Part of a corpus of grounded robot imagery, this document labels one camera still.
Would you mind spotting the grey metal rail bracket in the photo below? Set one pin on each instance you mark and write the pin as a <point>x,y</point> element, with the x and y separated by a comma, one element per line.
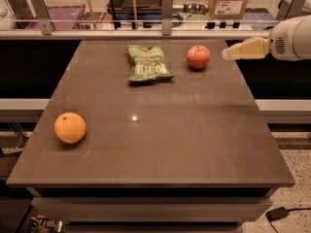
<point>166,17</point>

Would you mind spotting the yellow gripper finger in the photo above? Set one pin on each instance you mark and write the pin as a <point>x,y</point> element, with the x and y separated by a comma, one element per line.
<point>253,48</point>

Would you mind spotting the green chip bag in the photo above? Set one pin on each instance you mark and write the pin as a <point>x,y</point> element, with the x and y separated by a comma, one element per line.
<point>147,64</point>

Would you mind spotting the red apple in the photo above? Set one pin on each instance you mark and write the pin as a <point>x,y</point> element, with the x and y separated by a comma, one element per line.
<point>198,57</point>

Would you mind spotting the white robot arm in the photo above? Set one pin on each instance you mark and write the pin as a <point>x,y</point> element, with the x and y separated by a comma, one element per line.
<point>307,33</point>

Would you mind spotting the purple plastic crate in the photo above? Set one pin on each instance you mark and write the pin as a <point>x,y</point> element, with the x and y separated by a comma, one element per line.
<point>66,17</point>

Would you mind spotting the orange fruit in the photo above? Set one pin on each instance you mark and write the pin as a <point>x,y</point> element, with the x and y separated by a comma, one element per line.
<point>70,128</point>

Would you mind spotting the black power adapter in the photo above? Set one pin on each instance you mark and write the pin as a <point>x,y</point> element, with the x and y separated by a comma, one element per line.
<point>276,214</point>

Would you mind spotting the cardboard box with label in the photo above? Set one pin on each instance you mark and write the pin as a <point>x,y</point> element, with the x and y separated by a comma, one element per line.
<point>227,9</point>

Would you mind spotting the grey right rail bracket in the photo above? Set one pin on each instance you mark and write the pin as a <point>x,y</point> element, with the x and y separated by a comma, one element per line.
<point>290,9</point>

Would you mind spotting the grey left rail bracket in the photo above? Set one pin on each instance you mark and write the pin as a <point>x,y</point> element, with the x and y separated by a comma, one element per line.
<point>45,25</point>

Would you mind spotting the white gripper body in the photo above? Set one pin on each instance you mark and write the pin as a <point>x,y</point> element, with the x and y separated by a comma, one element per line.
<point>281,43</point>

